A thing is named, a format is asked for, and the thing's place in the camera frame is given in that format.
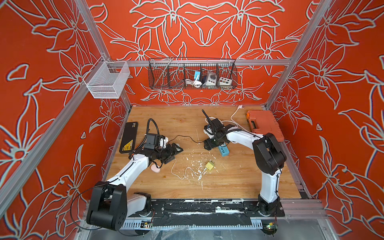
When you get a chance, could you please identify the blue usb charger hub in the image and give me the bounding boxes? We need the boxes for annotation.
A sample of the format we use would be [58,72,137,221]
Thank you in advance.
[219,146,230,157]

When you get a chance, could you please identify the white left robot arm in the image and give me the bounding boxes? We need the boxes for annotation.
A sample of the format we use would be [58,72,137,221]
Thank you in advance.
[86,143,184,231]

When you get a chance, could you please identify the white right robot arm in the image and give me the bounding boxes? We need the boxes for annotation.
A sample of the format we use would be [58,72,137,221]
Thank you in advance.
[204,123,287,217]

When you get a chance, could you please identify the pink oval earbud case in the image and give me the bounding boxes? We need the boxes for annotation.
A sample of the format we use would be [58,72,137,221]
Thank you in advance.
[151,165,161,173]

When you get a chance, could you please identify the yellow plug adapter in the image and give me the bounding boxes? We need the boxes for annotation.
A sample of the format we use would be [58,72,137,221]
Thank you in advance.
[205,161,215,171]

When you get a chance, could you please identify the black flat tool case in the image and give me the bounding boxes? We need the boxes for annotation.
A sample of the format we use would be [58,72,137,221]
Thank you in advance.
[119,122,139,154]

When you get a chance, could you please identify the orange plastic tool case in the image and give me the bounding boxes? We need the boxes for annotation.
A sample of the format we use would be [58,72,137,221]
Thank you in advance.
[246,110,285,142]

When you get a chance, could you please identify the white socket cube in basket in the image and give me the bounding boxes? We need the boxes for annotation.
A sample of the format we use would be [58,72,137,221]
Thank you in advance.
[219,77,233,88]

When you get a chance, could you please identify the white power strip in basket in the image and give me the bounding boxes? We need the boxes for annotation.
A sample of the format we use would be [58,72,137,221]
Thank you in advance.
[204,72,217,87]

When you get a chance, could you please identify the blue box in basket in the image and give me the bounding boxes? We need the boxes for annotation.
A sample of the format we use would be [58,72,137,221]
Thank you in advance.
[194,71,201,81]

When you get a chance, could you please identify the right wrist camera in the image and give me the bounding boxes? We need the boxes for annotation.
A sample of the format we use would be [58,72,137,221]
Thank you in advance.
[204,122,224,136]

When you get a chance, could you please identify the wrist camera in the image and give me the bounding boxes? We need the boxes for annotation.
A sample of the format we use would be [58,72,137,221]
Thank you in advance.
[204,122,224,136]
[144,134,169,151]

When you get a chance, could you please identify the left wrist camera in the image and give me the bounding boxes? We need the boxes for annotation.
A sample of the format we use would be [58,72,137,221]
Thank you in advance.
[144,134,169,151]

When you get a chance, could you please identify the thin white cable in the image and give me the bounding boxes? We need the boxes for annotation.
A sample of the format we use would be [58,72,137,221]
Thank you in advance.
[170,158,208,181]

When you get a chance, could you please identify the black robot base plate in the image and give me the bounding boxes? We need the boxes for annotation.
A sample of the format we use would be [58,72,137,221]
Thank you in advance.
[124,198,286,227]

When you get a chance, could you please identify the black wire wall basket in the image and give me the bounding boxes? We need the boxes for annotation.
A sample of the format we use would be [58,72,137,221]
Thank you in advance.
[148,57,238,90]

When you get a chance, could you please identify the clear plastic wall bin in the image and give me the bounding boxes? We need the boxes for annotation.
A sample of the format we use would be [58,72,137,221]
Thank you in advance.
[85,62,131,99]

